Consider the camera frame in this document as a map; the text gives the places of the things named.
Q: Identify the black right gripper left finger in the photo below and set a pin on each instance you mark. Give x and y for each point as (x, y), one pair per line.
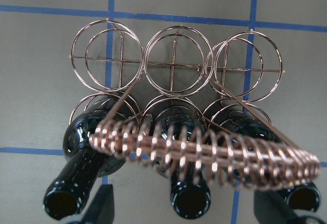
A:
(100, 210)

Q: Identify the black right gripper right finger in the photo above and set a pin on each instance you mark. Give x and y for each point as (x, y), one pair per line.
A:
(269, 207)

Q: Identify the dark glass wine bottle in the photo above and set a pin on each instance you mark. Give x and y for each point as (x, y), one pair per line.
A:
(189, 193)

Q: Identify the dark wine bottle in rack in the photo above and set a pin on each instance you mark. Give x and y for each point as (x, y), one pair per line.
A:
(69, 191)

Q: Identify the brown paper table cover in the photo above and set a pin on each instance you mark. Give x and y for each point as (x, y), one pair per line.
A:
(39, 88)

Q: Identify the copper wire wine rack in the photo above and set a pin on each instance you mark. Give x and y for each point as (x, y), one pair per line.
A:
(178, 71)

